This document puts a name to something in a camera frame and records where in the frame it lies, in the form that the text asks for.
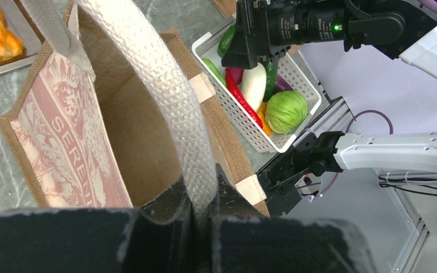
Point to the white eggplant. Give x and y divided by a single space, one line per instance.
253 86

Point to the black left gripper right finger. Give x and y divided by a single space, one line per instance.
244 241

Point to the wooden board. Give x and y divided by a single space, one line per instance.
225 7

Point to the red chili pepper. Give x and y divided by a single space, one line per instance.
236 93

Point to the silver metal tray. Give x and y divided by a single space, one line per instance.
20 23

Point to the burlap grocery bag pink print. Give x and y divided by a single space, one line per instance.
112 113

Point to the green bumpy cucumber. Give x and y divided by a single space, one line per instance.
214 71

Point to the dark green cucumber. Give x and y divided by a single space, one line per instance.
271 68

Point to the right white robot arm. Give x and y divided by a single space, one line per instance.
266 30

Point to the magenta sweet potato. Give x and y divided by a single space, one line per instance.
236 73

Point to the purple eggplant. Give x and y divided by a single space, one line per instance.
281 85

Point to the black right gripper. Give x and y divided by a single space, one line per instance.
389 26

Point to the white perforated plastic basket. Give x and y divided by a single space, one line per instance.
262 140

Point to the green cabbage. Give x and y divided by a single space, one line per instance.
285 111

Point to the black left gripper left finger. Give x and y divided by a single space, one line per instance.
154 238

